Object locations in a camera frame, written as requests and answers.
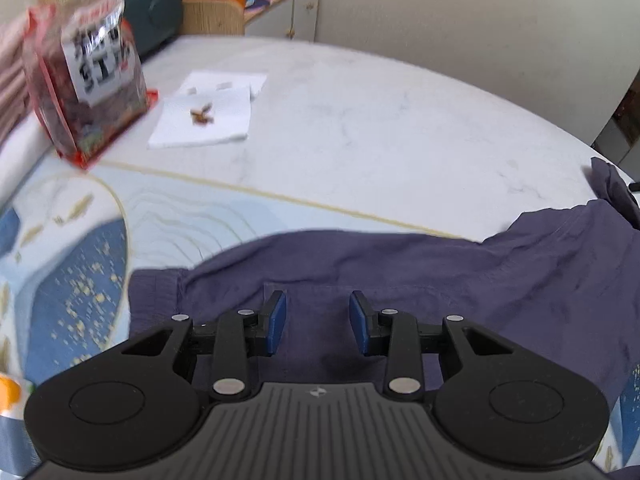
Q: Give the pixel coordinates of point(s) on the dark teal bag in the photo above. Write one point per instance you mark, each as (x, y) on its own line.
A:
(150, 10)

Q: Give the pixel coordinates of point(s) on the purple-blue shirt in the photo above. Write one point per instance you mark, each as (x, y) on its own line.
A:
(450, 280)

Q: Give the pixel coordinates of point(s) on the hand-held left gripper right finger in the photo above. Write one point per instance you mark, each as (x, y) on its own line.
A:
(358, 321)

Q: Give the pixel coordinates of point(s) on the blue patterned table mat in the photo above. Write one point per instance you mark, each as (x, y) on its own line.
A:
(85, 260)

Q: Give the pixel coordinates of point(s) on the pink striped cloth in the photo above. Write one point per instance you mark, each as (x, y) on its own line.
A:
(12, 75)

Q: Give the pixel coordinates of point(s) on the white paper napkin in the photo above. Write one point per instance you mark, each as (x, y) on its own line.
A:
(207, 112)

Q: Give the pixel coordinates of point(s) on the white wooden cabinet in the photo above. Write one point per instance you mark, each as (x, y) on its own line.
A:
(290, 7)

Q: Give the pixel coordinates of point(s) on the brown food scraps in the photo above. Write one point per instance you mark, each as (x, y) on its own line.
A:
(202, 115)

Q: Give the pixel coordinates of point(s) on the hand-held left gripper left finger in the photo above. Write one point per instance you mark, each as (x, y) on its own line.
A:
(276, 321)

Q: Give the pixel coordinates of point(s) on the red snack bag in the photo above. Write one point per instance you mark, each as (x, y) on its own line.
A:
(87, 80)

